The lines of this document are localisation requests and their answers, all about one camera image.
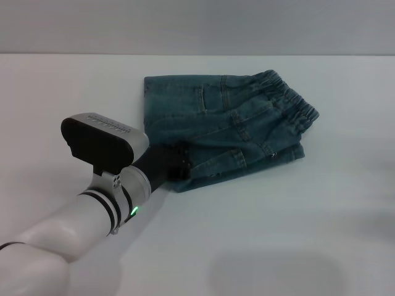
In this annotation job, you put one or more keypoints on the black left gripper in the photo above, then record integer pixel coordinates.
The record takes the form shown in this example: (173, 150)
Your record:
(163, 163)

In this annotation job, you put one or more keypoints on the blue denim shorts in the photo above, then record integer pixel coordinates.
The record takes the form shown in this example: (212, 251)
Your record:
(231, 123)

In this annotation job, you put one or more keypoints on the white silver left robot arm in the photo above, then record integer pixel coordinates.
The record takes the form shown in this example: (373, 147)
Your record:
(61, 231)

